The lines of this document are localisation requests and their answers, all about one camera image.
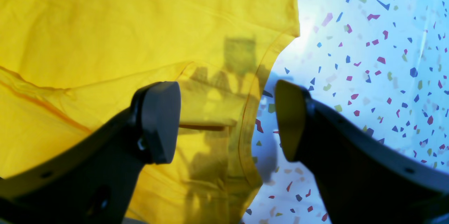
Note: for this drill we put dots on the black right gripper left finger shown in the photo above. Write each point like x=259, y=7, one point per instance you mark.
x=93, y=182

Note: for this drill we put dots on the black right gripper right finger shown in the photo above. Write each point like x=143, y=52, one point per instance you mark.
x=360, y=180

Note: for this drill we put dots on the yellow orange T-shirt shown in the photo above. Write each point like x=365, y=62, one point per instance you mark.
x=68, y=66

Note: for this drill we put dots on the white terrazzo pattern tablecloth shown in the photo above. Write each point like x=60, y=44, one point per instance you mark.
x=383, y=64

